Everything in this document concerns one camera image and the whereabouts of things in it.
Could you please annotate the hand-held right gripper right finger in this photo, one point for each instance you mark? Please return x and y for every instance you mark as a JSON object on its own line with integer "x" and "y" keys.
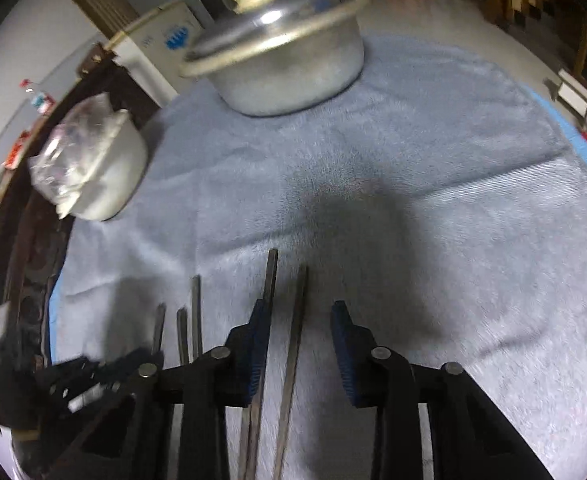
{"x": 346, "y": 355}

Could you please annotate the clear plastic bag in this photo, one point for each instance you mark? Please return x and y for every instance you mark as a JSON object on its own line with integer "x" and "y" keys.
{"x": 68, "y": 160}

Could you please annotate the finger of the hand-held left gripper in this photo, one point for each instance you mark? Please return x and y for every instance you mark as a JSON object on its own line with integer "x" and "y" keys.
{"x": 103, "y": 372}

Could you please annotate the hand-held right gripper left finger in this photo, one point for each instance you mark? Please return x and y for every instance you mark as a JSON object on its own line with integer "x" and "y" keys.
{"x": 256, "y": 355}

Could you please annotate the metal pot with lid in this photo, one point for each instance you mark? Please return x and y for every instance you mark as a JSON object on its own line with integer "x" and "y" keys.
{"x": 273, "y": 25}

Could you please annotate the metal chopstick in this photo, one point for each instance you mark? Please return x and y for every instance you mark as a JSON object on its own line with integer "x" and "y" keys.
{"x": 271, "y": 280}
{"x": 159, "y": 327}
{"x": 196, "y": 310}
{"x": 182, "y": 335}
{"x": 296, "y": 335}

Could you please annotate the aluminium pot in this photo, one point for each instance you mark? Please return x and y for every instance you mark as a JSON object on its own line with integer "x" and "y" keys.
{"x": 293, "y": 80}

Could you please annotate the white ceramic bowl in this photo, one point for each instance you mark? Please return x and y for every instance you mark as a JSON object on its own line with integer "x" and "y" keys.
{"x": 118, "y": 175}

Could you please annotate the dark carved wooden bench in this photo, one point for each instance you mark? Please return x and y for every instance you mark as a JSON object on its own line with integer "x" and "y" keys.
{"x": 23, "y": 260}

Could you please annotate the blue table mat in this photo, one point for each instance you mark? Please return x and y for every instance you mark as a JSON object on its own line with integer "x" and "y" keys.
{"x": 581, "y": 152}

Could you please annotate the red white packet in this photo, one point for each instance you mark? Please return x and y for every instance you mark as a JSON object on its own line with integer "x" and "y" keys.
{"x": 40, "y": 101}

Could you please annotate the white box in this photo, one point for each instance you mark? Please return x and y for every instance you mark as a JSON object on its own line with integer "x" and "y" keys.
{"x": 576, "y": 92}

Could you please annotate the grey towel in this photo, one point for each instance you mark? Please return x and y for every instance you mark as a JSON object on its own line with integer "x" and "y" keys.
{"x": 423, "y": 160}

